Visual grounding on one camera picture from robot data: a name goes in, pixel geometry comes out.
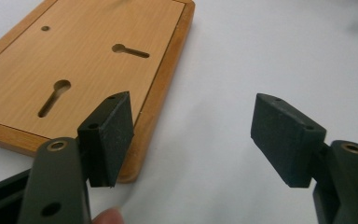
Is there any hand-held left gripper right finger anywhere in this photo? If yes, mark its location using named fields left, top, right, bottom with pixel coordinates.
left=250, top=92, right=327, bottom=189

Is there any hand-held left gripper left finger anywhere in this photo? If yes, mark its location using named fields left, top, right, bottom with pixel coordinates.
left=76, top=91, right=135, bottom=189

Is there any wooden picture frame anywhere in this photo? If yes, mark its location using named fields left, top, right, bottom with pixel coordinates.
left=0, top=0, right=196, bottom=184

